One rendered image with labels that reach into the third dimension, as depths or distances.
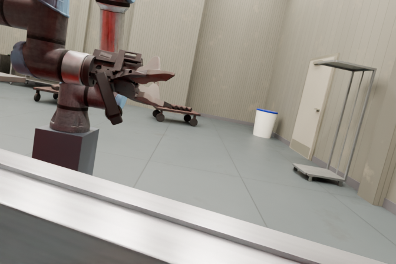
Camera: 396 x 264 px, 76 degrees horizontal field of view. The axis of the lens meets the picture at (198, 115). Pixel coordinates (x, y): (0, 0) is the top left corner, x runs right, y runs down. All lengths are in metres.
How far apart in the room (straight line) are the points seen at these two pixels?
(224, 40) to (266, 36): 1.44
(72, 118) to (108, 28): 0.38
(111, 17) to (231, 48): 8.19
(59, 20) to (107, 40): 0.37
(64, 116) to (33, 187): 0.93
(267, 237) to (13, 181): 0.16
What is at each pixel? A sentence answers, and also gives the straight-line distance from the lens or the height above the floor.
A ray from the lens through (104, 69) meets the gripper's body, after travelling 0.62.
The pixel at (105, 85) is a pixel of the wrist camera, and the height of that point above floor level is 1.01.
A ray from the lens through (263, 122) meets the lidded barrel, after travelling 7.04.
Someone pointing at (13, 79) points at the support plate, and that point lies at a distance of 0.59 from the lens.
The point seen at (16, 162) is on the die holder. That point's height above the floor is 0.97.
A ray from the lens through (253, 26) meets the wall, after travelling 9.33.
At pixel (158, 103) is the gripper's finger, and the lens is 0.65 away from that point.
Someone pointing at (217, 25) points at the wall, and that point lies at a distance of 9.14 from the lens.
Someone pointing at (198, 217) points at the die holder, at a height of 0.97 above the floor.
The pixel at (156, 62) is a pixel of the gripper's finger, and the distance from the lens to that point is 0.56.
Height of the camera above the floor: 1.05
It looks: 7 degrees down
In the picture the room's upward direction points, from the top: 11 degrees clockwise
